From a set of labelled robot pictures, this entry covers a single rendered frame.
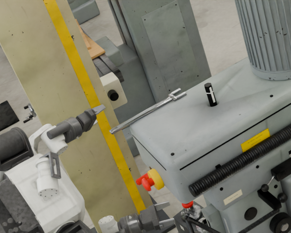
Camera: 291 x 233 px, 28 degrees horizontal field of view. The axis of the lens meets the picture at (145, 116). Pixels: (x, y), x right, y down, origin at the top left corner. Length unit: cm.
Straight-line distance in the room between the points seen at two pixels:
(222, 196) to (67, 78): 188
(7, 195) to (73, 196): 21
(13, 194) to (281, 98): 91
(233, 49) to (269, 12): 413
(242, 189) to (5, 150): 82
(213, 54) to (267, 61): 405
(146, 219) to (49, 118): 125
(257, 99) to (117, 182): 232
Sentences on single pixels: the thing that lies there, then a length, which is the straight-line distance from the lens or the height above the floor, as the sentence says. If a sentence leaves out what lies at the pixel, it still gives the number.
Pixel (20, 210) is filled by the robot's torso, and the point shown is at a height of 166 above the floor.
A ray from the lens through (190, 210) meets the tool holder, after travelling 235.
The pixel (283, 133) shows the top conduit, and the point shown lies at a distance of 157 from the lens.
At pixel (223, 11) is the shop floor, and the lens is 638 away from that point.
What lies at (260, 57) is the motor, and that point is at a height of 196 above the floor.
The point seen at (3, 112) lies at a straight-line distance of 607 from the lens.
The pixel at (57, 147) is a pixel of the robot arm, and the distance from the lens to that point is 226.
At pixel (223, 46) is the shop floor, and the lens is 572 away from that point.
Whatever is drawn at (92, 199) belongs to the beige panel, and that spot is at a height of 43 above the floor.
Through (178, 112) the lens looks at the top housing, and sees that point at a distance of 160.
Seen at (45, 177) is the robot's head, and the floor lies 175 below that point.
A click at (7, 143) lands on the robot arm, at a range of 201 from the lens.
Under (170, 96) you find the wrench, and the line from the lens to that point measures 167.
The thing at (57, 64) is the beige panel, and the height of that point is 139.
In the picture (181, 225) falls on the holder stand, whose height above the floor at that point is 111.
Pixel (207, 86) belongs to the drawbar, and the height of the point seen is 195.
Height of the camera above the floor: 279
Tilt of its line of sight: 33 degrees down
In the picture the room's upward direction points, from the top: 21 degrees counter-clockwise
